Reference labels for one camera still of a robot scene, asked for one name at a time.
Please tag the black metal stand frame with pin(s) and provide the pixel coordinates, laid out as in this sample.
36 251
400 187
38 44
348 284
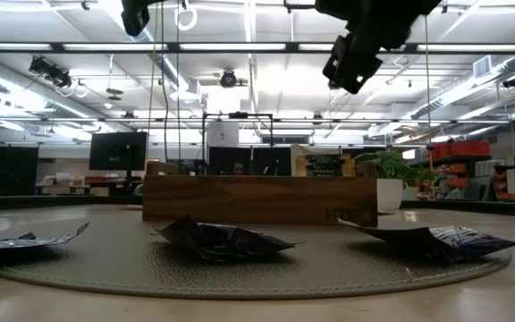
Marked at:
239 115

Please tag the black partition panel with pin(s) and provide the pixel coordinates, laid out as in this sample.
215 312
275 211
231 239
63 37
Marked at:
5 172
266 161

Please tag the wooden tea organizer box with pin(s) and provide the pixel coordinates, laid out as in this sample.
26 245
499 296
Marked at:
257 199

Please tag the round grey woven placemat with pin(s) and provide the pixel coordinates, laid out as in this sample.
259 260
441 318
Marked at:
119 268

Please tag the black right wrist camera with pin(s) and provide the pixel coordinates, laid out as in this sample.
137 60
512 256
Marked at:
351 67

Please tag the orange tea packet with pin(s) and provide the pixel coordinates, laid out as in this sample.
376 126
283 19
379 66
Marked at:
324 166

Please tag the black monitor on stand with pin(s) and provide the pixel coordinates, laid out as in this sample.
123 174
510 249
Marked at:
118 150

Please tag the black beam with strip lights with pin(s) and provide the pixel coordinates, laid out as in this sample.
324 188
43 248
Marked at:
172 47

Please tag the dark blue tea packet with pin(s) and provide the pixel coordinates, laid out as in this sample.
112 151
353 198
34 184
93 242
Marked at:
222 241
438 242
20 242

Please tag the shelf with red bins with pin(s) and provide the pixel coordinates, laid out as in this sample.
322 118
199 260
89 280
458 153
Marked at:
461 148

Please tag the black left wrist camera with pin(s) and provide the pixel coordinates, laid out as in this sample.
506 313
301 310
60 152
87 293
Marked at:
134 18

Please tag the person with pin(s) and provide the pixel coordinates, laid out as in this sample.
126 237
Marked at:
238 168

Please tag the cluttered work table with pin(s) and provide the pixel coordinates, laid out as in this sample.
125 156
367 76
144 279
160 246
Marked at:
67 179

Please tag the white box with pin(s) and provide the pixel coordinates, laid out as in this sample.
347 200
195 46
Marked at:
222 134

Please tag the green plant in white pot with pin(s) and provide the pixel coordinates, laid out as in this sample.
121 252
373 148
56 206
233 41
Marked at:
389 194

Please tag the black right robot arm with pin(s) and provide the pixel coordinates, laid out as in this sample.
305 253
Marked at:
405 22

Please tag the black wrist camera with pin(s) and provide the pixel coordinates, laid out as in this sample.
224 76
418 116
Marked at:
134 18
351 67

